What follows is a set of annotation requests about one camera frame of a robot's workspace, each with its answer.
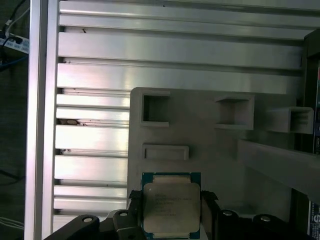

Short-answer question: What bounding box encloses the white power strip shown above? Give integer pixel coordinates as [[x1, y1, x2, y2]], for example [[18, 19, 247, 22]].
[[0, 31, 30, 55]]

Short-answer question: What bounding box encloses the black open PC case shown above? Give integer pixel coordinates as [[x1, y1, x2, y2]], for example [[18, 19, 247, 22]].
[[299, 28, 320, 240]]

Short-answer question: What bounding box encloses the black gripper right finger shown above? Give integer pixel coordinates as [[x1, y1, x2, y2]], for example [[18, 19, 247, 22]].
[[200, 190, 310, 240]]

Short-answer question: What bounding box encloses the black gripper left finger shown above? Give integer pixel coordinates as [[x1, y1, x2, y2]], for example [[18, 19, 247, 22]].
[[43, 189, 144, 240]]

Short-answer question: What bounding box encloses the silver CPU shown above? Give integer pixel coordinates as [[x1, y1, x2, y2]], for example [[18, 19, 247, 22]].
[[141, 171, 202, 240]]

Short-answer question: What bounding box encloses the grey parts rack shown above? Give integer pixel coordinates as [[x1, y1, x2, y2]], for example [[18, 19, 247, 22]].
[[126, 86, 320, 240]]

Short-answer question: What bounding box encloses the silver power supply with label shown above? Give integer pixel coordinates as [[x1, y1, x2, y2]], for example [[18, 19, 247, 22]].
[[308, 199, 320, 238]]

